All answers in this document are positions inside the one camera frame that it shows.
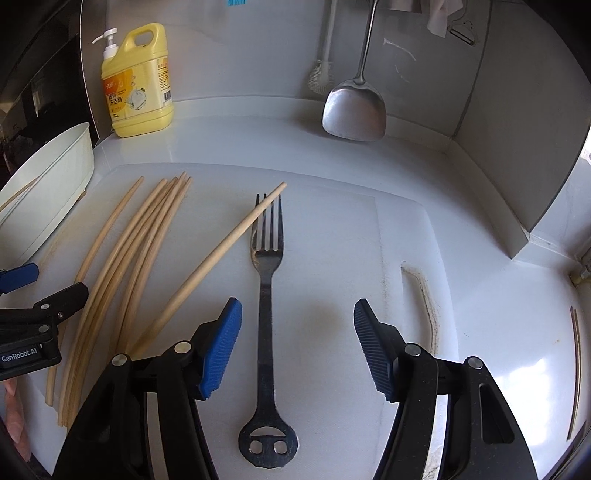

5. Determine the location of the metal peeler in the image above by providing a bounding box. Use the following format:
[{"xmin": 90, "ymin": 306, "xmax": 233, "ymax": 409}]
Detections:
[{"xmin": 447, "ymin": 21, "xmax": 476, "ymax": 47}]

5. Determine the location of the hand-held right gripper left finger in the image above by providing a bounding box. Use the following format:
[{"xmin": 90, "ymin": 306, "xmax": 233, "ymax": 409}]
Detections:
[{"xmin": 53, "ymin": 298, "xmax": 243, "ymax": 480}]

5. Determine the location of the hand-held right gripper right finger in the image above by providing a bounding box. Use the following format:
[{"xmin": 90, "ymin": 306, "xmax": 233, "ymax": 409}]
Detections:
[{"xmin": 354, "ymin": 298, "xmax": 548, "ymax": 480}]

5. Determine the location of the beige hanging cloth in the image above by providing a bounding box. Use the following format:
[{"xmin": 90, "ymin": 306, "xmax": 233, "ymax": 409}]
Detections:
[{"xmin": 388, "ymin": 0, "xmax": 460, "ymax": 38}]

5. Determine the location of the yellow dish soap bottle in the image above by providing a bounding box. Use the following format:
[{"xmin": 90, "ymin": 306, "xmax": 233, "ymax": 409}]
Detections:
[{"xmin": 91, "ymin": 23, "xmax": 175, "ymax": 138}]

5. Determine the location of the metal fork with face handle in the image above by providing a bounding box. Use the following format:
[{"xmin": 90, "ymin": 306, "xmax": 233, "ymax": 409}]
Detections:
[{"xmin": 238, "ymin": 193, "xmax": 298, "ymax": 468}]

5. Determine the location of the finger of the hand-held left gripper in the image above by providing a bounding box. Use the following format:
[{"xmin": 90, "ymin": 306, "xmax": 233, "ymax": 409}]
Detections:
[
  {"xmin": 0, "ymin": 263, "xmax": 40, "ymax": 293},
  {"xmin": 33, "ymin": 283, "xmax": 90, "ymax": 324}
]

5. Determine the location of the white cutting board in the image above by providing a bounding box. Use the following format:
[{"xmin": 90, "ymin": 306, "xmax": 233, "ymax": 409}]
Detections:
[{"xmin": 9, "ymin": 164, "xmax": 451, "ymax": 480}]

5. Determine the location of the person's left hand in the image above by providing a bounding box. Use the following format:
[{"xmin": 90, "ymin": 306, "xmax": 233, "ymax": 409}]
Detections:
[{"xmin": 0, "ymin": 379, "xmax": 32, "ymax": 462}]

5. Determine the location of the white plastic skimmer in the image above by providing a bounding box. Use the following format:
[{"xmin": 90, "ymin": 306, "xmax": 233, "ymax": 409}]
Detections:
[{"xmin": 307, "ymin": 0, "xmax": 340, "ymax": 95}]

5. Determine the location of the hanging ladle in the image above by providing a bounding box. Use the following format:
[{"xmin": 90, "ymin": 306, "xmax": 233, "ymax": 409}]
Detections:
[{"xmin": 322, "ymin": 0, "xmax": 386, "ymax": 139}]

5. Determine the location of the thin wooden stick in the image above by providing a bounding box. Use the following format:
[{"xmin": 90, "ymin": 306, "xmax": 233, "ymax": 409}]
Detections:
[{"xmin": 567, "ymin": 306, "xmax": 581, "ymax": 439}]

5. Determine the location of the white oval bowl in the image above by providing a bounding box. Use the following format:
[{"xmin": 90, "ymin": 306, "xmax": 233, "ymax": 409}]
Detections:
[{"xmin": 0, "ymin": 122, "xmax": 95, "ymax": 273}]

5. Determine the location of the wooden chopstick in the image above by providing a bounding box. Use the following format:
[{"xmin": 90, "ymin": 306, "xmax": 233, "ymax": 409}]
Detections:
[
  {"xmin": 0, "ymin": 178, "xmax": 41, "ymax": 210},
  {"xmin": 65, "ymin": 177, "xmax": 178, "ymax": 426},
  {"xmin": 131, "ymin": 182, "xmax": 288, "ymax": 358},
  {"xmin": 44, "ymin": 176, "xmax": 145, "ymax": 407},
  {"xmin": 112, "ymin": 172, "xmax": 187, "ymax": 356},
  {"xmin": 58, "ymin": 179, "xmax": 168, "ymax": 426},
  {"xmin": 117, "ymin": 178, "xmax": 194, "ymax": 356}
]

